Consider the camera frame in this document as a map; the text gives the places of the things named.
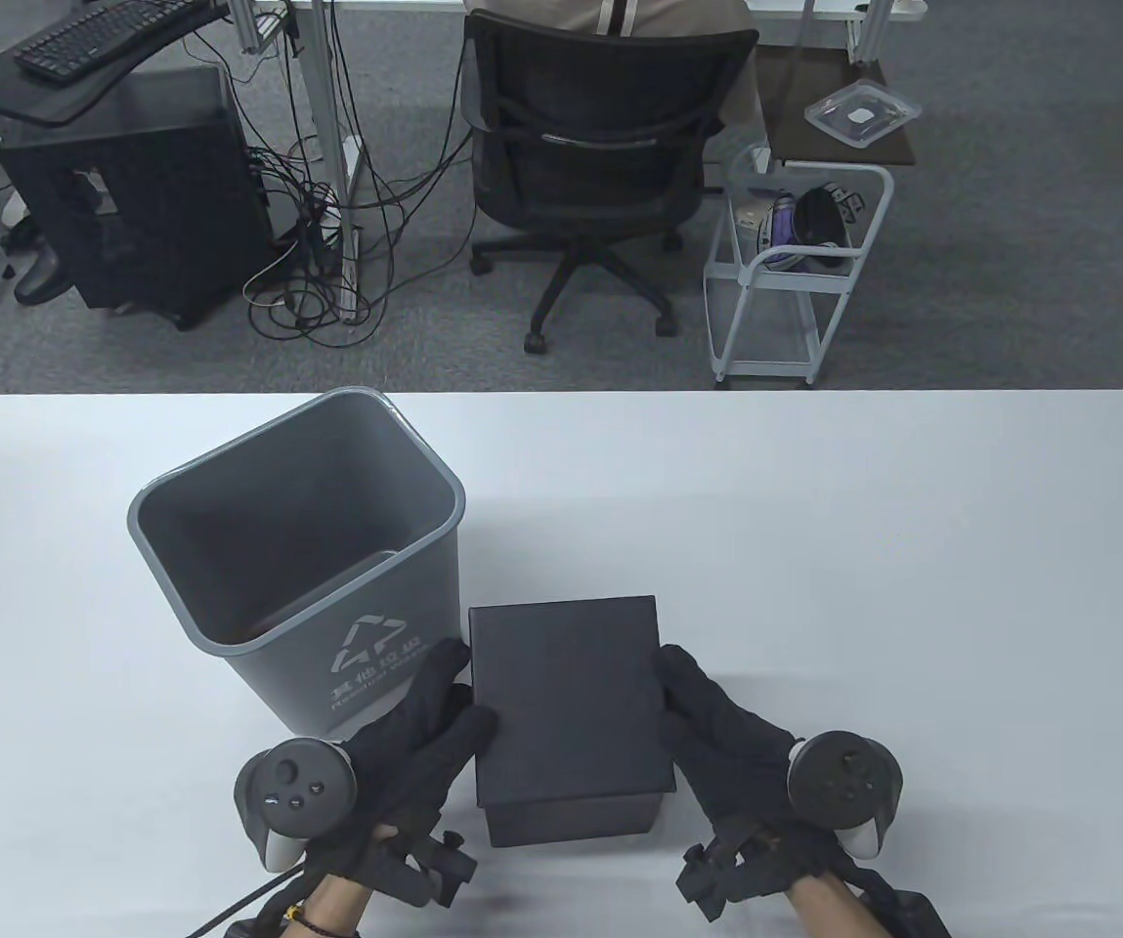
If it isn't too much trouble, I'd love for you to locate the person's right hand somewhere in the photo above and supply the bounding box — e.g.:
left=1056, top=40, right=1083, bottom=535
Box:
left=654, top=643, right=855, bottom=885

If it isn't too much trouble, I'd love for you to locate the person's left hand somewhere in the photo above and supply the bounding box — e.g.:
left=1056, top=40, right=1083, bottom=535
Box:
left=312, top=637, right=501, bottom=880

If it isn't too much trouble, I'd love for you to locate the black gift box lid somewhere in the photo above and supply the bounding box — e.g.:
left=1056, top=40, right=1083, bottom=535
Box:
left=468, top=595, right=676, bottom=810

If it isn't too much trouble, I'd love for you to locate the black gift box base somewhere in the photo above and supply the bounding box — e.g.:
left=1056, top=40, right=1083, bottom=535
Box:
left=485, top=791, right=665, bottom=849

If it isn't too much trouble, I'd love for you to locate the black right forearm pack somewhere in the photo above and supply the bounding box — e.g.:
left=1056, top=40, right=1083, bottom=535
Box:
left=874, top=870, right=953, bottom=938

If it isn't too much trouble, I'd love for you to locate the person's left forearm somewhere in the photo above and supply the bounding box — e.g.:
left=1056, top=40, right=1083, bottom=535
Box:
left=302, top=873, right=378, bottom=938

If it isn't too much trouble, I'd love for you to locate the person's right forearm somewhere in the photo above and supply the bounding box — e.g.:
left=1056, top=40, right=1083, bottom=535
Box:
left=784, top=874, right=886, bottom=938

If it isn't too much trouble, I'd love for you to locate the black left hand controller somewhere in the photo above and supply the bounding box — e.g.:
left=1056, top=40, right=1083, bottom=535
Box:
left=234, top=740, right=359, bottom=874

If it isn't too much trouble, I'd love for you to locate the black hand controller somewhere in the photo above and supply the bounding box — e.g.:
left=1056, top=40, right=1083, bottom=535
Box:
left=786, top=730, right=904, bottom=861
left=234, top=740, right=359, bottom=874

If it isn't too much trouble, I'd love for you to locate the black right hand controller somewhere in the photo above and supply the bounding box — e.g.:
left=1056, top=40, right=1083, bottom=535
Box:
left=786, top=730, right=904, bottom=861

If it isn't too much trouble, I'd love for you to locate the grey plastic trash bin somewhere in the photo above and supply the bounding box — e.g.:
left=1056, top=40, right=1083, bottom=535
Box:
left=127, top=387, right=467, bottom=740

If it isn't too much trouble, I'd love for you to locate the black shoe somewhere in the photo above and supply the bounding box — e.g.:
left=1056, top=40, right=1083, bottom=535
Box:
left=14, top=249, right=75, bottom=306

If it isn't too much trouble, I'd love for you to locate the black mesh office chair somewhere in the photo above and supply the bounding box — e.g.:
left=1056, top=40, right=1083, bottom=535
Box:
left=463, top=8, right=762, bottom=355

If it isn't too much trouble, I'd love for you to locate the black computer tower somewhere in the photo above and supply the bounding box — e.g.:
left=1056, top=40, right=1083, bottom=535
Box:
left=0, top=64, right=274, bottom=331

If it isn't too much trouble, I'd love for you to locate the brown side table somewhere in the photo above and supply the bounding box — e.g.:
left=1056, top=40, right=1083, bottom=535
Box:
left=752, top=44, right=916, bottom=167

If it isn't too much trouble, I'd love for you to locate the clear plastic container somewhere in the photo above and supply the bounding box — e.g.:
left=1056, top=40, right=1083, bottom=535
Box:
left=803, top=80, right=922, bottom=148

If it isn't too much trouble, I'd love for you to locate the black keyboard tray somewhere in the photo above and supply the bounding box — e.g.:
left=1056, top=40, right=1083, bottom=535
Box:
left=0, top=0, right=230, bottom=126

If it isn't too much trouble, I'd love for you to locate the black keyboard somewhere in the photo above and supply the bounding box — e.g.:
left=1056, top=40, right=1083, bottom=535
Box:
left=14, top=0, right=215, bottom=81

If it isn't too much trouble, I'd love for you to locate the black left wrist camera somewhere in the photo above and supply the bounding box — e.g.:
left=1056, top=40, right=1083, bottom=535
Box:
left=375, top=829, right=479, bottom=910

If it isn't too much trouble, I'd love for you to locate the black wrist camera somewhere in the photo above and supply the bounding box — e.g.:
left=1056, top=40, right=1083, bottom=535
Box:
left=375, top=829, right=479, bottom=910
left=676, top=835, right=753, bottom=921

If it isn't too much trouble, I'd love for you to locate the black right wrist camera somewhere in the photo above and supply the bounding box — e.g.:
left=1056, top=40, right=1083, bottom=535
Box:
left=676, top=835, right=753, bottom=921

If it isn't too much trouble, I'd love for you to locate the black bead bracelet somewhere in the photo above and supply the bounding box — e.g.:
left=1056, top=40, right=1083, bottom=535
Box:
left=282, top=904, right=357, bottom=937

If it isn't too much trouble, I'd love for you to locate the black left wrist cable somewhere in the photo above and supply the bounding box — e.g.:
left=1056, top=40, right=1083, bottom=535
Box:
left=185, top=865, right=308, bottom=938

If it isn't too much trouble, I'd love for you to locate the white wire cart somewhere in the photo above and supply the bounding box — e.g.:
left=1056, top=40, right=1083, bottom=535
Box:
left=703, top=140, right=894, bottom=389

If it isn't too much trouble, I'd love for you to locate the black cable bundle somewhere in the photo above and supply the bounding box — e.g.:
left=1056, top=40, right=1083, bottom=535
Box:
left=229, top=0, right=474, bottom=345

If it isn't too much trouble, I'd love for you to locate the white desk frame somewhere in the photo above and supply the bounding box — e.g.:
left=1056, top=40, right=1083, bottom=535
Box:
left=287, top=0, right=929, bottom=325

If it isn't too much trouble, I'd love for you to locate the aluminium frame post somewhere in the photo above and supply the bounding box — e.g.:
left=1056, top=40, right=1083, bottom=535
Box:
left=229, top=0, right=290, bottom=52

